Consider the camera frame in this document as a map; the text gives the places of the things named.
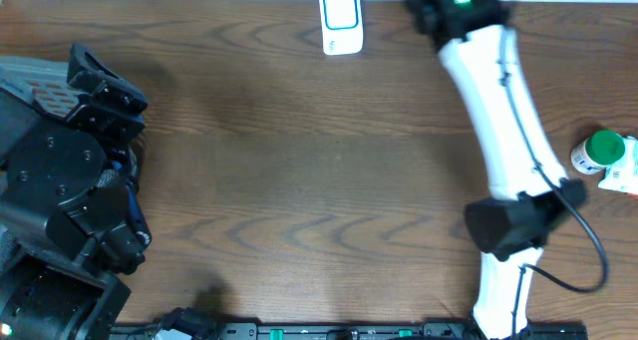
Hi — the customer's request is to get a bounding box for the green lid jar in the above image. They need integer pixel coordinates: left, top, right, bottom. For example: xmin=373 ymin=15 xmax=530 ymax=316
xmin=570 ymin=130 xmax=625 ymax=174

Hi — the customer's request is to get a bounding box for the light blue wet wipes pack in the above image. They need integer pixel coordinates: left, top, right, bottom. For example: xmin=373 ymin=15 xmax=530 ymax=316
xmin=598 ymin=137 xmax=638 ymax=195

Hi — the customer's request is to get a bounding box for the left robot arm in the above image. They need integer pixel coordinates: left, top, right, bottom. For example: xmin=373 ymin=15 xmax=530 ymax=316
xmin=1 ymin=44 xmax=152 ymax=339

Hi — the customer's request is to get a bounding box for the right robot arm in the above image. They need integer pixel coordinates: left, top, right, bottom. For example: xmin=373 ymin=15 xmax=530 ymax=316
xmin=406 ymin=0 xmax=586 ymax=339

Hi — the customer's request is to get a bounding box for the white barcode scanner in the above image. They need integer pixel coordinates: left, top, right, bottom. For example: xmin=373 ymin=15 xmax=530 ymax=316
xmin=319 ymin=0 xmax=364 ymax=56

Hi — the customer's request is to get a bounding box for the grey plastic basket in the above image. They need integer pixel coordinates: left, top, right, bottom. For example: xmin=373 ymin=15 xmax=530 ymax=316
xmin=0 ymin=54 xmax=146 ymax=181

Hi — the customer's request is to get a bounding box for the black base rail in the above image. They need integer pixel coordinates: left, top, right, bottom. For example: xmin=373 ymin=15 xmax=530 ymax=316
xmin=109 ymin=307 xmax=589 ymax=340

